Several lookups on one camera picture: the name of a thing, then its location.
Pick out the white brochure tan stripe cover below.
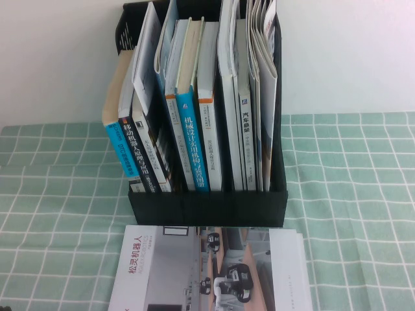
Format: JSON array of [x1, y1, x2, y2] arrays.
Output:
[[263, 1, 279, 192]]

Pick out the black spine robotics book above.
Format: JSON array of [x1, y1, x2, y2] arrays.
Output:
[[118, 53, 163, 194]]

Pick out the blue spine book tan pages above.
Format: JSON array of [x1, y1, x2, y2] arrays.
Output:
[[101, 48, 141, 178]]

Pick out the black plastic book holder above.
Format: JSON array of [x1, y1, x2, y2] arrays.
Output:
[[113, 0, 289, 227]]

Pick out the tall white paperback book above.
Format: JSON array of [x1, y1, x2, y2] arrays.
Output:
[[217, 0, 246, 192]]

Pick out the grey spine car suspension book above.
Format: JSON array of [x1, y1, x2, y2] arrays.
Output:
[[235, 18, 257, 191]]

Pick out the blue spine mechanical design book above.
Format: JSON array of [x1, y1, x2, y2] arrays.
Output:
[[174, 16, 211, 193]]

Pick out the thin white orange-band book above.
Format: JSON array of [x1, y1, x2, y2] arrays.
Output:
[[163, 18, 196, 192]]

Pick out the thick white orange-band book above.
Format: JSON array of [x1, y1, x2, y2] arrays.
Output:
[[196, 21, 224, 192]]

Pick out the white brochure office photo cover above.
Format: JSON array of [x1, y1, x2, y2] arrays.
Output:
[[106, 224, 314, 311]]

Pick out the light blue thin brochure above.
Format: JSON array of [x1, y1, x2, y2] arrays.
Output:
[[154, 0, 181, 98]]

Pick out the thin white booklet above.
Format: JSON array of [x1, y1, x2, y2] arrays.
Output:
[[132, 1, 163, 116]]

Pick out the white spine black cover book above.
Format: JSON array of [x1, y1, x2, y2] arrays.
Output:
[[131, 87, 178, 194]]

